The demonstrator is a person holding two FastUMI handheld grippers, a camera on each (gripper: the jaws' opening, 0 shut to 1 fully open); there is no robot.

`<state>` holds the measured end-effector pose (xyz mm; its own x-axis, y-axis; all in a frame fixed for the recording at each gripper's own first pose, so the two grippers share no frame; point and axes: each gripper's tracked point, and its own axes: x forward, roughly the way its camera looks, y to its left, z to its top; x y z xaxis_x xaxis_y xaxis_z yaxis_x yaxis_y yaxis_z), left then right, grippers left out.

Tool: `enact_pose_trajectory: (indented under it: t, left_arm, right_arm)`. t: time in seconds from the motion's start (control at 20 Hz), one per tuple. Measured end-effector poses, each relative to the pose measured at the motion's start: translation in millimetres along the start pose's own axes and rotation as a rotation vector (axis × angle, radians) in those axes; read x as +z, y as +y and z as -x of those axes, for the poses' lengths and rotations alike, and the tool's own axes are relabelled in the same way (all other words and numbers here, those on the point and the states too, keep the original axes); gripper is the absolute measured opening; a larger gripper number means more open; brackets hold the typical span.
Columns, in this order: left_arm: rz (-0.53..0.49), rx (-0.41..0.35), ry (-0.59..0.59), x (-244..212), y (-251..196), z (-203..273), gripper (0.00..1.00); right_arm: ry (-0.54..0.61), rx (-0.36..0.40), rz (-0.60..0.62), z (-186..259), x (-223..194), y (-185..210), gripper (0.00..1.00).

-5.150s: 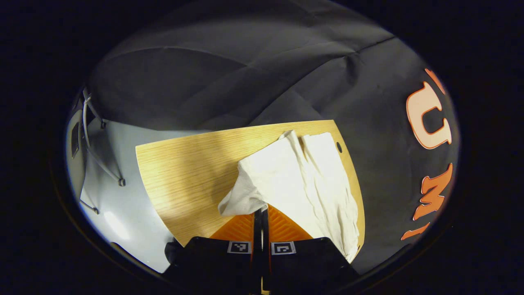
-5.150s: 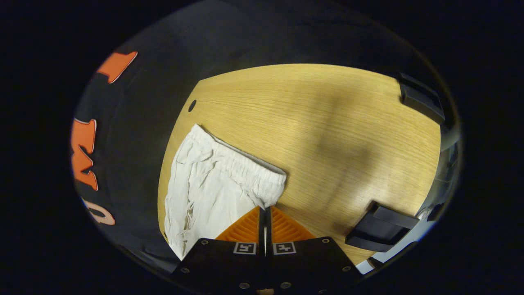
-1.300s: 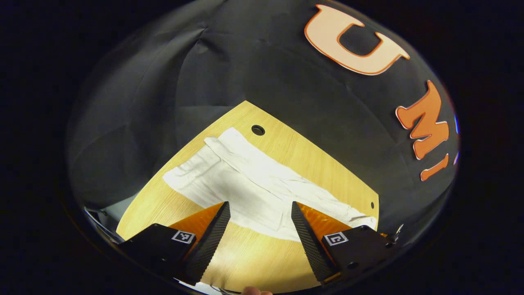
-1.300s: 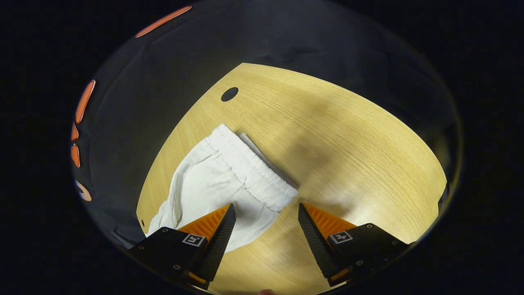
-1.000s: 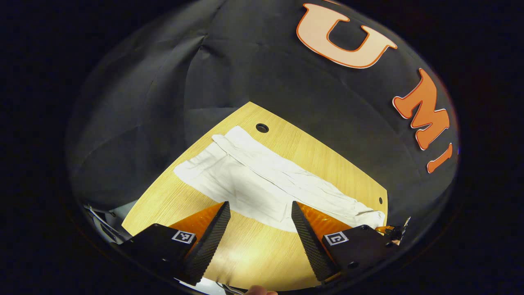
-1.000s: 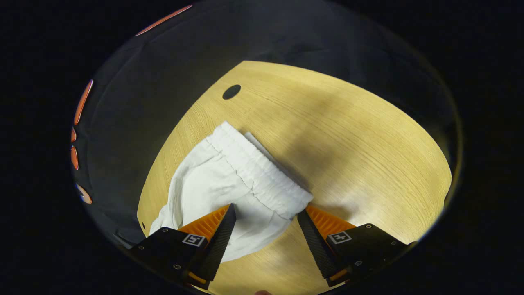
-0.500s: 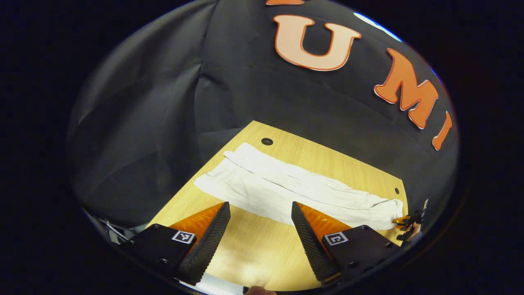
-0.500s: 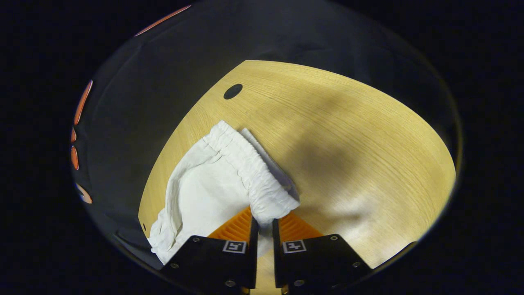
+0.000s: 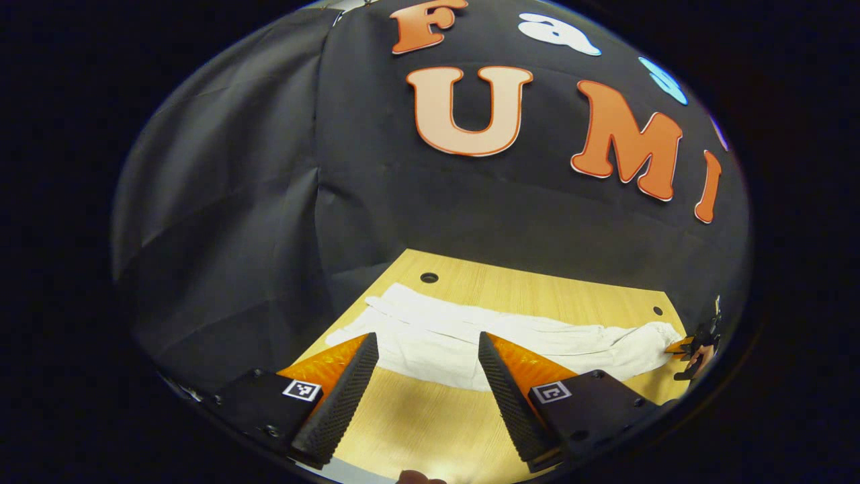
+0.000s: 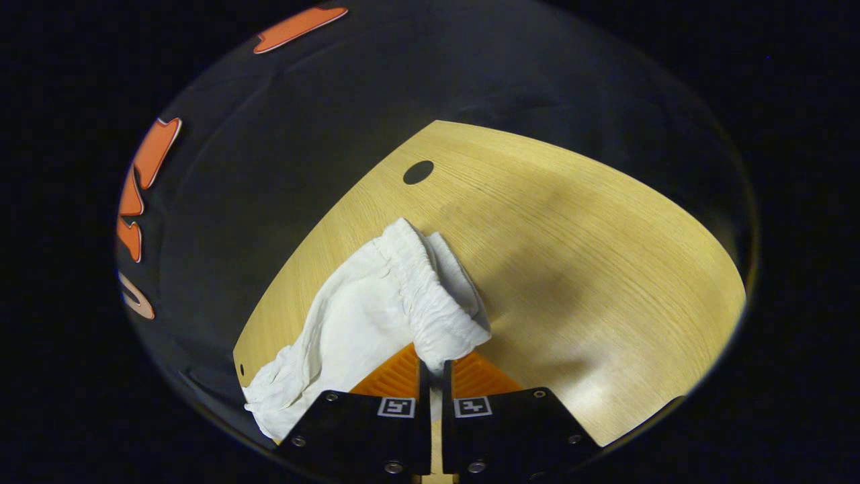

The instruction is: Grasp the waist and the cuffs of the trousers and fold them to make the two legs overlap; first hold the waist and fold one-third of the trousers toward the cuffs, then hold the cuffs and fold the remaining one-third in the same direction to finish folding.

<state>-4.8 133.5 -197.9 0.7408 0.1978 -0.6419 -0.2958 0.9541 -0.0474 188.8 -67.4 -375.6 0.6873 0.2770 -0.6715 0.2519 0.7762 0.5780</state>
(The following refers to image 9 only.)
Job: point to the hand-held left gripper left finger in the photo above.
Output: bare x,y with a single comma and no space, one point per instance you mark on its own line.
346,396

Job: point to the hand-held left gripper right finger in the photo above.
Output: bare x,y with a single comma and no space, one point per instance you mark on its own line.
510,403

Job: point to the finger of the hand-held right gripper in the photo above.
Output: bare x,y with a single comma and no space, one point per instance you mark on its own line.
680,347

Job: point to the white jeans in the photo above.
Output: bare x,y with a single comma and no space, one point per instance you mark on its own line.
470,343

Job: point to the black backdrop cloth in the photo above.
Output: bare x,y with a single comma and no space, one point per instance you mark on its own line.
269,202

